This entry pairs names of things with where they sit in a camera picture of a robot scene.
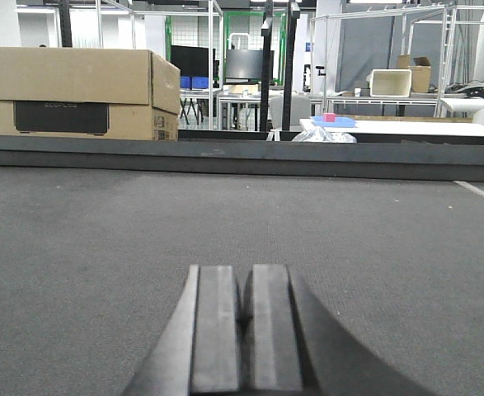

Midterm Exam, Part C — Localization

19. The white table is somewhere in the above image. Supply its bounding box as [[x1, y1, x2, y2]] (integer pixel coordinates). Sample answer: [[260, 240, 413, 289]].
[[298, 117, 484, 138]]

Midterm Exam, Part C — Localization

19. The small cardboard box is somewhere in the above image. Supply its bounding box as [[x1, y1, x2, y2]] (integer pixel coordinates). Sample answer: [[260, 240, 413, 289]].
[[396, 54, 432, 93]]

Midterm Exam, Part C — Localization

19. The black monitor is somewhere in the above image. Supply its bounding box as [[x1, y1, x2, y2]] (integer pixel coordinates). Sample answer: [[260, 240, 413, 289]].
[[223, 49, 264, 80]]

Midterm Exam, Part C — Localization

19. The large cardboard box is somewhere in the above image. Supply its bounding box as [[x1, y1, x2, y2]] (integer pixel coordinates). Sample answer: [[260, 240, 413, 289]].
[[0, 47, 180, 141]]

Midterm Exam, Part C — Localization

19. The crumpled clear plastic bag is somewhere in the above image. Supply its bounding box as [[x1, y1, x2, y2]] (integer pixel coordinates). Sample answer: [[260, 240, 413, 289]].
[[292, 126, 357, 144]]

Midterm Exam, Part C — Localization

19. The pink block on blue tray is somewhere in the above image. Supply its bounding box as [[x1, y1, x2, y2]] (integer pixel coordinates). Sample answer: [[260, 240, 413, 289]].
[[311, 113, 356, 128]]

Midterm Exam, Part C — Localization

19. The white plastic bin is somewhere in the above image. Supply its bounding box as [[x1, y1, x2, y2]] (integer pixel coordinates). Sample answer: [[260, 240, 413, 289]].
[[369, 68, 411, 97]]

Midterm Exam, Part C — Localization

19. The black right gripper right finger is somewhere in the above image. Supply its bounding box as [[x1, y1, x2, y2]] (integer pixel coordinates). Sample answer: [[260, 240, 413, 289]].
[[244, 265, 431, 395]]

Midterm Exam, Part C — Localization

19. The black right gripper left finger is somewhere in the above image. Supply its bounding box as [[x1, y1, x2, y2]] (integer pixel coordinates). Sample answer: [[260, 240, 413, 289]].
[[123, 265, 242, 395]]

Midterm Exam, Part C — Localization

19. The dark conveyor side rail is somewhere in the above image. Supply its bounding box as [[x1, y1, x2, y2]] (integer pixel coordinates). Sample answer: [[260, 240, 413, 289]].
[[0, 133, 484, 182]]

